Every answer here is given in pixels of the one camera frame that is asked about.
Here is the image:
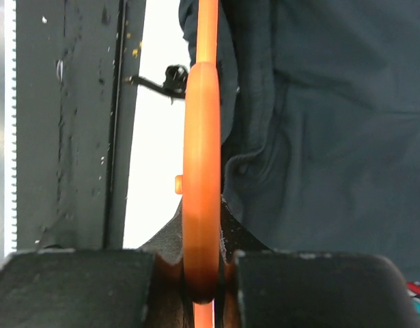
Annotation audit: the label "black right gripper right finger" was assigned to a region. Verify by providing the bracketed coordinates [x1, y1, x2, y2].
[214, 199, 269, 327]

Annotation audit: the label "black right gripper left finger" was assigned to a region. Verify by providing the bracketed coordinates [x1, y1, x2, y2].
[141, 205, 194, 328]

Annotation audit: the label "orange hanger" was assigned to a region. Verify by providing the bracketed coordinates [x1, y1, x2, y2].
[176, 1, 221, 327]

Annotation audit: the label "dark navy shorts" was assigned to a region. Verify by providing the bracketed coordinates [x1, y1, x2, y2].
[126, 0, 420, 281]

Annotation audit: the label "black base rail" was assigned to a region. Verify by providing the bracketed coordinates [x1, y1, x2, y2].
[16, 1, 146, 249]

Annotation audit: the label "white cable duct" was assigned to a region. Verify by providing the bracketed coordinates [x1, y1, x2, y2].
[3, 0, 17, 256]

